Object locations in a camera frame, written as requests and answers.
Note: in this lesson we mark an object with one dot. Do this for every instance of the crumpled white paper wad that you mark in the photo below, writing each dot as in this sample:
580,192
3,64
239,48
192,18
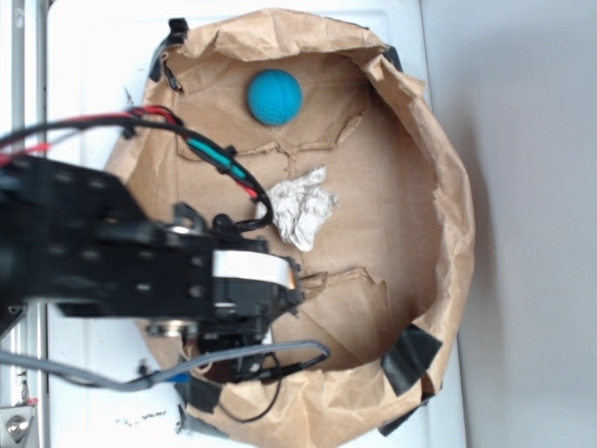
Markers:
301,207

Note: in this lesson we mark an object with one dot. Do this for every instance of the black gripper white label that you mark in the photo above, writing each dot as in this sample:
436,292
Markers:
251,289

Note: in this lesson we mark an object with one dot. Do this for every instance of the blue textured ball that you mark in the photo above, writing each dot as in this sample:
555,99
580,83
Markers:
274,97

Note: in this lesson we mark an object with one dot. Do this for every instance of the brown paper bag tray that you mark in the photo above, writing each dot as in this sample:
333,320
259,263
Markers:
388,277

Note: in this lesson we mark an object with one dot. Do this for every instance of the aluminium frame rail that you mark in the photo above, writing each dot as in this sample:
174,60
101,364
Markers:
24,394

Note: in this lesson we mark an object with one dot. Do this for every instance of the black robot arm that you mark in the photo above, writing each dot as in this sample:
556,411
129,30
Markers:
77,238

